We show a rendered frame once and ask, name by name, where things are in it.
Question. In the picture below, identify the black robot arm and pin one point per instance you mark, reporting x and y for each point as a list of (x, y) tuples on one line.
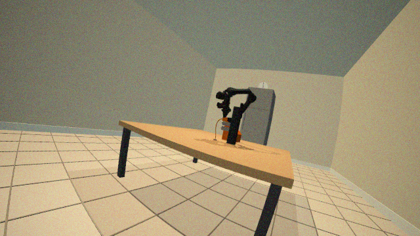
[(232, 92)]

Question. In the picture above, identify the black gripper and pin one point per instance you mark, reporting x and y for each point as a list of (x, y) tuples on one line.
[(226, 109)]

